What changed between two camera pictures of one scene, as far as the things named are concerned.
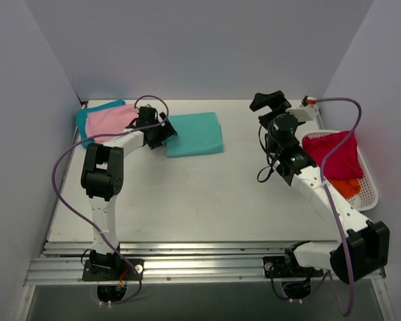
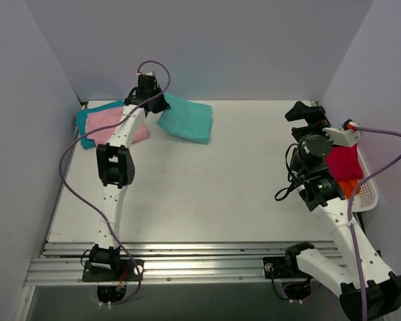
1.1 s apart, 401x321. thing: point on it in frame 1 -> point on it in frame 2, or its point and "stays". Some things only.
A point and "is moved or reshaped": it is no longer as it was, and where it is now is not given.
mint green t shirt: x=197 y=134 is moved or reshaped
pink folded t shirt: x=109 y=120 stays
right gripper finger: x=277 y=99 -> x=301 y=111
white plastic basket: x=366 y=198 stays
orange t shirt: x=347 y=188 stays
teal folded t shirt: x=81 y=116 stays
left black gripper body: x=162 y=132 -> x=158 y=104
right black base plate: x=277 y=267 stays
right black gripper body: x=271 y=109 -> x=307 y=121
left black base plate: x=113 y=269 stays
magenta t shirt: x=345 y=162 stays
